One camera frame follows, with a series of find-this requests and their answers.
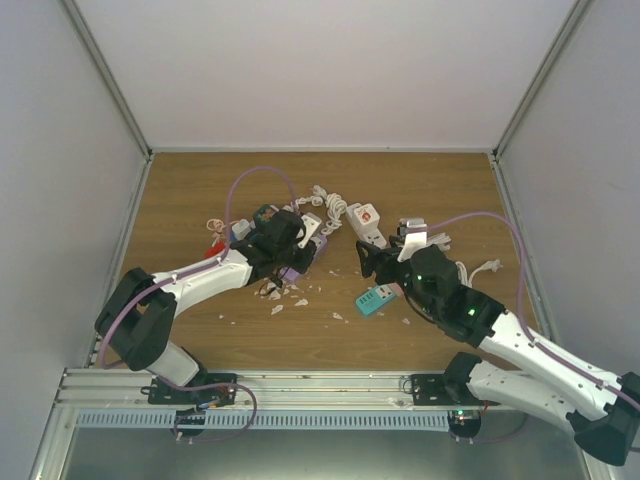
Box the white multicolour power strip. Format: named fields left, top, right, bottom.
left=231, top=218, right=257, bottom=241

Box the grey slotted cable duct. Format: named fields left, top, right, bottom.
left=76, top=409, right=449, bottom=432

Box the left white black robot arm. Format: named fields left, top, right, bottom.
left=95, top=210, right=321, bottom=404

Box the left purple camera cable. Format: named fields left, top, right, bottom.
left=95, top=166, right=301, bottom=371

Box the white cube socket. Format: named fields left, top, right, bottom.
left=352, top=203, right=380, bottom=229

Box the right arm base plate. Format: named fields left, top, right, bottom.
left=400, top=373, right=495, bottom=439

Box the black charger plug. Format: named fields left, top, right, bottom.
left=258, top=272, right=284, bottom=299

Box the white coiled cable back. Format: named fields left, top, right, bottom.
left=284, top=185, right=349, bottom=237

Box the white coiled cable right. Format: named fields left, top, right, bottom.
left=454, top=258, right=502, bottom=289

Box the white coiled cable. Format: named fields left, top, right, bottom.
left=284, top=185, right=349, bottom=237
left=454, top=258, right=502, bottom=289

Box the pink usb cable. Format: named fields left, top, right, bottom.
left=205, top=217, right=231, bottom=241

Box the purple power strip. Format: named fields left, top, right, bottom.
left=279, top=234, right=329, bottom=284

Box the teal power strip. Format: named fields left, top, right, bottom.
left=355, top=285, right=397, bottom=317

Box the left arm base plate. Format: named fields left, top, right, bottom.
left=140, top=373, right=238, bottom=438

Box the white grey power strip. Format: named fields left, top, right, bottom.
left=346, top=203, right=387, bottom=249

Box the white charger plug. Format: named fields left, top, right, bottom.
left=231, top=219, right=252, bottom=238

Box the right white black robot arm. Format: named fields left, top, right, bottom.
left=355, top=240, right=639, bottom=466

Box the pink cube socket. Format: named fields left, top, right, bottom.
left=388, top=283, right=404, bottom=297

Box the red cube socket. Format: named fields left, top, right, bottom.
left=204, top=242, right=227, bottom=259

